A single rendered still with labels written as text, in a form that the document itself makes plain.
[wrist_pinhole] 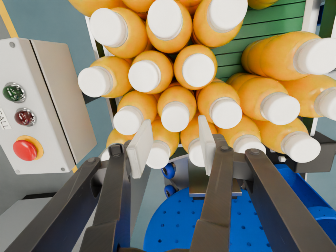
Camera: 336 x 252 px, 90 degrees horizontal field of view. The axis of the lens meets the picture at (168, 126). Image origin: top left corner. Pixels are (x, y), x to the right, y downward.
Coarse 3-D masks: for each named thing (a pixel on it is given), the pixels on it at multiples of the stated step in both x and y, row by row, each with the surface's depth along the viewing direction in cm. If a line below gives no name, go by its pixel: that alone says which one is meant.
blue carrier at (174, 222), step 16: (176, 192) 42; (160, 208) 38; (176, 208) 37; (192, 208) 37; (240, 208) 35; (160, 224) 34; (176, 224) 34; (192, 224) 33; (240, 224) 32; (256, 224) 32; (144, 240) 32; (160, 240) 32; (176, 240) 31; (240, 240) 29; (256, 240) 29
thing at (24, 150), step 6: (18, 144) 25; (24, 144) 25; (30, 144) 25; (18, 150) 25; (24, 150) 25; (30, 150) 25; (36, 150) 25; (18, 156) 26; (24, 156) 26; (30, 156) 25; (36, 156) 26
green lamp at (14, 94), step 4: (4, 88) 22; (8, 88) 22; (12, 88) 22; (16, 88) 22; (4, 92) 22; (8, 92) 22; (12, 92) 22; (16, 92) 22; (20, 92) 23; (4, 96) 22; (8, 96) 22; (12, 96) 22; (16, 96) 22; (20, 96) 23; (12, 100) 22; (16, 100) 23
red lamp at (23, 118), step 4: (16, 112) 23; (20, 112) 23; (24, 112) 23; (16, 116) 23; (20, 116) 23; (24, 116) 23; (28, 116) 23; (16, 120) 23; (20, 120) 23; (24, 120) 23; (28, 120) 24; (20, 124) 24; (24, 124) 24; (28, 124) 24
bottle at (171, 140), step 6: (156, 120) 32; (156, 126) 30; (162, 126) 30; (156, 132) 28; (162, 132) 28; (168, 132) 29; (174, 132) 30; (156, 138) 28; (162, 138) 28; (168, 138) 28; (174, 138) 29; (168, 144) 28; (174, 144) 29; (174, 150) 29
